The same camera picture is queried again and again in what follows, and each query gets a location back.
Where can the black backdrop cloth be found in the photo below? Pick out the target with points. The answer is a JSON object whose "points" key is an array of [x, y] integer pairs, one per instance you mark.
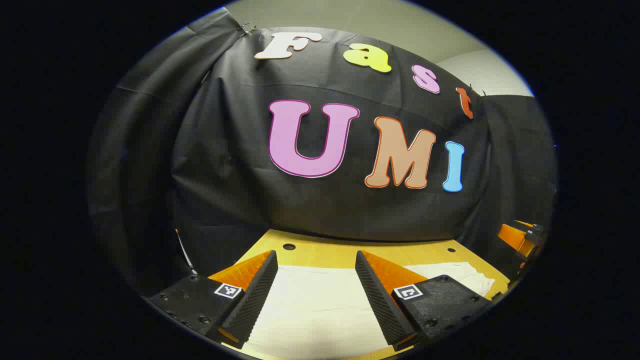
{"points": [[240, 165]]}

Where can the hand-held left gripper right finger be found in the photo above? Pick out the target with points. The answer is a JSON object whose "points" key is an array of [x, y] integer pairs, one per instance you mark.
{"points": [[380, 300]]}

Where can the white jeans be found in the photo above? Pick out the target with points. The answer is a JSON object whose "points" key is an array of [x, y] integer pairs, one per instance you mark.
{"points": [[315, 310]]}

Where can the metal clip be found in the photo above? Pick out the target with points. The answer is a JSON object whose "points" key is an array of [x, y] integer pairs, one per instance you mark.
{"points": [[247, 29]]}

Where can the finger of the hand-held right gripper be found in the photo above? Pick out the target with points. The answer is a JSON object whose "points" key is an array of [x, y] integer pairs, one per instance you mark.
{"points": [[515, 239]]}

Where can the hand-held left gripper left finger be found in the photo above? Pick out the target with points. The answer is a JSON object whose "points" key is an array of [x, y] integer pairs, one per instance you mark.
{"points": [[255, 300]]}

